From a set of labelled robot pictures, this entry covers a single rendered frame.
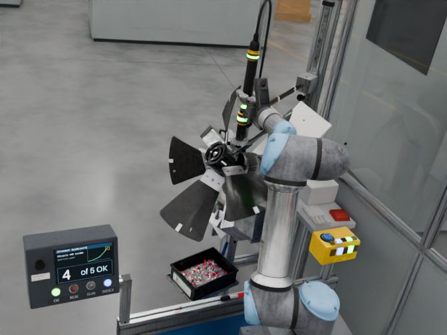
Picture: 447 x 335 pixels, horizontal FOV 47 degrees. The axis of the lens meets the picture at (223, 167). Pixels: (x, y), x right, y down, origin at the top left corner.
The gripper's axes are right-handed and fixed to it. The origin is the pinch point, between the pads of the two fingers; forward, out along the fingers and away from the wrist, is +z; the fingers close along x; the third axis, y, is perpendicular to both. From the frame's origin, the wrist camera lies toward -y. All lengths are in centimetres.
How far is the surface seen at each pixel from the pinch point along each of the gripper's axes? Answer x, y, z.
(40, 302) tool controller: -80, 43, -47
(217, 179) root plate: -4.4, 41.3, 2.7
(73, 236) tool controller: -69, 28, -38
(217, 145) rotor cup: -3.0, 28.9, 9.4
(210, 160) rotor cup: -7.1, 33.6, 5.9
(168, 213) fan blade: -24, 56, 3
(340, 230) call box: 33, 46, -37
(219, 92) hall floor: 158, 154, 351
